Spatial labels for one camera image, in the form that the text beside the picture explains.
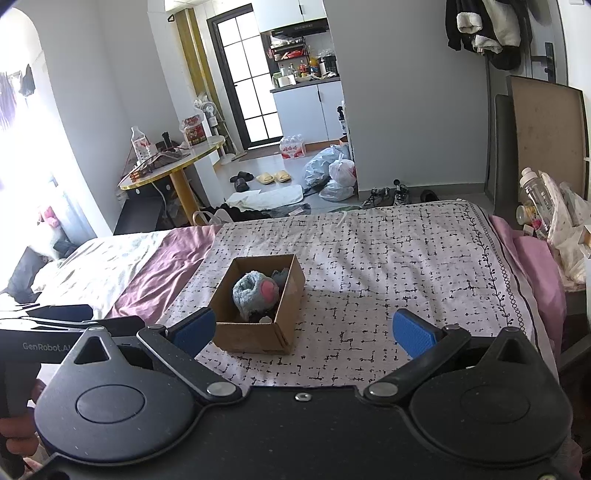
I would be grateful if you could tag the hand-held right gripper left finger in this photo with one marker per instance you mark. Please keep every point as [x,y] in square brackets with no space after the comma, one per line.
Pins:
[196,330]

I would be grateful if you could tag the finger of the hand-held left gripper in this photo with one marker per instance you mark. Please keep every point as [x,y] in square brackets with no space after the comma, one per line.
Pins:
[117,324]
[60,312]

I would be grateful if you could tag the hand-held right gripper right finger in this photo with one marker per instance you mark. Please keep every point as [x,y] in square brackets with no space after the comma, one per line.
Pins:
[413,334]

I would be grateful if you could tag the brown cardboard box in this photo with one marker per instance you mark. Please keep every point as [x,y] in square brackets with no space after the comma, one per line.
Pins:
[249,337]

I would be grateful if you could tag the blue fluffy plush toy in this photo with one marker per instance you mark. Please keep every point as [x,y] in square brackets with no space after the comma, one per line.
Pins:
[254,288]

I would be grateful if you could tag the person's left hand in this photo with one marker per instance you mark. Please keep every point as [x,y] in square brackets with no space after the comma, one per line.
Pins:
[18,436]

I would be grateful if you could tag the black pillow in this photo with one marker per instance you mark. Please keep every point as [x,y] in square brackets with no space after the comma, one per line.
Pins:
[21,277]

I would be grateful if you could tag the white quilt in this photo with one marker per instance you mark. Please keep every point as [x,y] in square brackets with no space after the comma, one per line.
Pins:
[106,263]

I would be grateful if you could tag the white black patterned blanket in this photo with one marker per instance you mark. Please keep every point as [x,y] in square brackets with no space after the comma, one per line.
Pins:
[392,258]

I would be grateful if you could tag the pink white plush toy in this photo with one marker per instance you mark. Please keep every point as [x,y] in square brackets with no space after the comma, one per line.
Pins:
[48,221]

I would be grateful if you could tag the black low cabinet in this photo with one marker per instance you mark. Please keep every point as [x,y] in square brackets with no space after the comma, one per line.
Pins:
[138,212]

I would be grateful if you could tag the dark clothes pile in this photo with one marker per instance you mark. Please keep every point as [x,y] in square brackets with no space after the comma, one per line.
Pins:
[249,214]

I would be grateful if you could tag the round table with yellow leg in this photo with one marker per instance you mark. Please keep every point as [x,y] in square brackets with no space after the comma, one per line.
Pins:
[181,194]

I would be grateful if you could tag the black shoe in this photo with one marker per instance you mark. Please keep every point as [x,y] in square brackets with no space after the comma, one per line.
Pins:
[429,194]

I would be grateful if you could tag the grey sneaker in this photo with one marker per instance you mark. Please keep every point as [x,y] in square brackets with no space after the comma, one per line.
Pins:
[400,194]
[376,196]

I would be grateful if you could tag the white cloth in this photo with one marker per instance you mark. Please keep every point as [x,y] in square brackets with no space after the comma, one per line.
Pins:
[268,198]

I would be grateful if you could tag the black slipper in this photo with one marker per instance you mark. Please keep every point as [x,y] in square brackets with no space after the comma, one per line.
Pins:
[242,176]
[241,185]

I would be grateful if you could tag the yellow slipper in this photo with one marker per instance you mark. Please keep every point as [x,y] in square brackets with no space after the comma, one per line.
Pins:
[281,176]
[264,178]

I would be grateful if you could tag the white red plastic bag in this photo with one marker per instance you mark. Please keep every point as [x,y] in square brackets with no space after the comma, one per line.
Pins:
[342,171]

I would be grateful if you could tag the clear water bottle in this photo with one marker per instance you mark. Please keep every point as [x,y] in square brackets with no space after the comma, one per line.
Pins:
[139,144]

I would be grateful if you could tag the clear bottle with white cap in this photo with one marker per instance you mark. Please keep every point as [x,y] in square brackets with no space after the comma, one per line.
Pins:
[535,198]

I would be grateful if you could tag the blue grey plastic bag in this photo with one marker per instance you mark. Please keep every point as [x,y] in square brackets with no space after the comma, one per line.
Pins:
[323,162]

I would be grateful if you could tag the red snack packets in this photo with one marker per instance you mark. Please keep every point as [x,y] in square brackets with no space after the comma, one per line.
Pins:
[194,131]

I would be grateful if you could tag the bottled water pack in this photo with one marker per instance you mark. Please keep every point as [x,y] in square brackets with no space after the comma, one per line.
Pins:
[293,147]

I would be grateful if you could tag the dark board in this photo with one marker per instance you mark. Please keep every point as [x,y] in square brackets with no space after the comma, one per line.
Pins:
[501,147]

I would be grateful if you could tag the white standing fan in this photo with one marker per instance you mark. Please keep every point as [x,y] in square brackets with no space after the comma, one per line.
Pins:
[208,110]

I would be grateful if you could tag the spray bottle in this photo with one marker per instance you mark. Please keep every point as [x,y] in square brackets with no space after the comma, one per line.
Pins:
[341,117]

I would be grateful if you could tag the hanging dark garment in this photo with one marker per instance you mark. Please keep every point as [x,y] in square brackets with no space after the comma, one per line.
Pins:
[25,81]

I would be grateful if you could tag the brown board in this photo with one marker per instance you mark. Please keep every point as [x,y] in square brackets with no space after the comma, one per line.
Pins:
[545,134]

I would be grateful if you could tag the white kitchen base cabinet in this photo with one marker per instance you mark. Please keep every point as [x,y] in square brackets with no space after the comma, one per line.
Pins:
[300,110]

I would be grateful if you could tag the black framed glass door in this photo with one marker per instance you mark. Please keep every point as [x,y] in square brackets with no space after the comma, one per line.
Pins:
[244,78]

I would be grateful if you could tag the black kitchen rack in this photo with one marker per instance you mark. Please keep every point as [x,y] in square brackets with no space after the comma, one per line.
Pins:
[288,48]

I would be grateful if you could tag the hanging dark jackets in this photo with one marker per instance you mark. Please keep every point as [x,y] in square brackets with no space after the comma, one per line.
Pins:
[489,32]

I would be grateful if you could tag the range hood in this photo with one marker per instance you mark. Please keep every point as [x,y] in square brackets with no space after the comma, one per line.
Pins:
[300,28]

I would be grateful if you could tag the white kitchen wall cabinet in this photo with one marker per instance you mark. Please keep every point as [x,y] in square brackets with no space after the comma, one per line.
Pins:
[288,14]

